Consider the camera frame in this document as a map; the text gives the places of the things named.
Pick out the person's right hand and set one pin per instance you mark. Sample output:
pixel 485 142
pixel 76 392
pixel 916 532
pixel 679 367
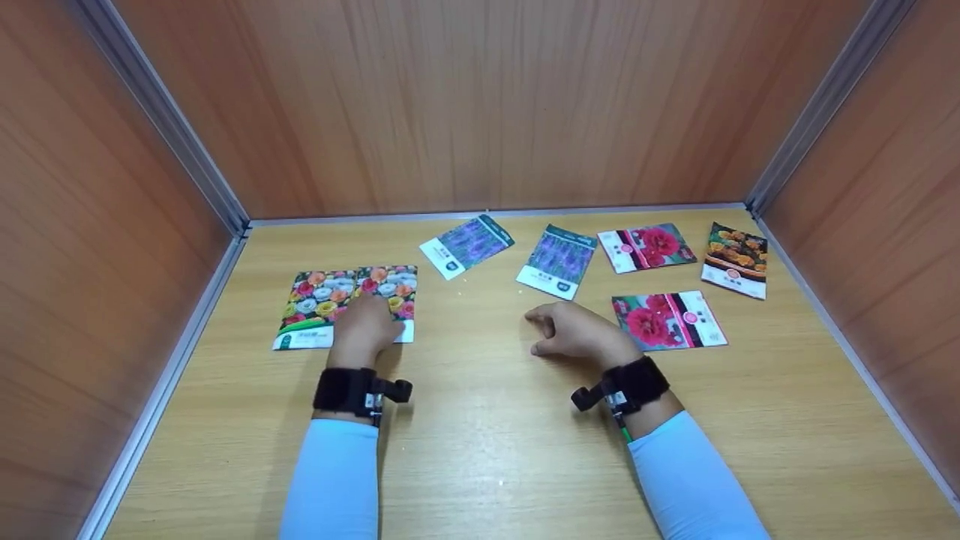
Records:
pixel 585 334

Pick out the person's left hand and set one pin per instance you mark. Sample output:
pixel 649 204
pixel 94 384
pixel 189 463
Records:
pixel 360 330

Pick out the person's right thumb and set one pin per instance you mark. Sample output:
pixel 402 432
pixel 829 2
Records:
pixel 544 348

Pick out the person's left fingers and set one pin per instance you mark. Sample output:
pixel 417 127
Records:
pixel 391 324

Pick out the person's right fingers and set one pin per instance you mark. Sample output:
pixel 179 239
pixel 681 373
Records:
pixel 541 316

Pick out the person's right forearm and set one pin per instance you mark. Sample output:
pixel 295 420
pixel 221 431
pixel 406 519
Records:
pixel 690 480

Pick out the person's left forearm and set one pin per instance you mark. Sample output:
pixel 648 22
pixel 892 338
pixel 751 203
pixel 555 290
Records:
pixel 334 480

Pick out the multicolour flower seed packet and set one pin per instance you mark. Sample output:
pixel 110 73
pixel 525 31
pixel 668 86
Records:
pixel 307 307
pixel 390 283

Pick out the purple flower seed packet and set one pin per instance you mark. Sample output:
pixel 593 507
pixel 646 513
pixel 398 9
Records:
pixel 559 261
pixel 466 246

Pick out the black wrist band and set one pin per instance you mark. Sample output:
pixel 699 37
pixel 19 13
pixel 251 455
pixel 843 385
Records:
pixel 634 384
pixel 349 390

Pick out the red flower seed packet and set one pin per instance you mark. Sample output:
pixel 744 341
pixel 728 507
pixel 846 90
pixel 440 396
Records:
pixel 649 246
pixel 671 321

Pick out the orange flower seed packet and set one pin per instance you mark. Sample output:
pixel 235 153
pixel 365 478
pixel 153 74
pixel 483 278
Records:
pixel 736 261

